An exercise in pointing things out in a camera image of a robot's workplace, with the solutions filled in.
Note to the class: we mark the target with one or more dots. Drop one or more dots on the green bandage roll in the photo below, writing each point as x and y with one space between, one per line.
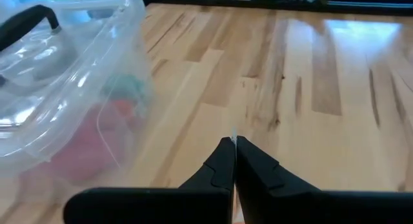
127 88

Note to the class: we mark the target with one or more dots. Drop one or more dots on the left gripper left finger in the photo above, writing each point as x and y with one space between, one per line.
161 208

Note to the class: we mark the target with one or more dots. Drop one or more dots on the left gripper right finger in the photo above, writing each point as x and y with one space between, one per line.
306 208

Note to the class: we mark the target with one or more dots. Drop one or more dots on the red bandage roll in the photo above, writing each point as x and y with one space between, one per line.
122 109

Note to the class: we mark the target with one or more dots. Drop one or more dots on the pink bandage roll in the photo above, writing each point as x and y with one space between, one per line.
80 149

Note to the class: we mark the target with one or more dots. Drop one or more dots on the clear plastic storage bin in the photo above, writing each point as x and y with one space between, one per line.
80 56

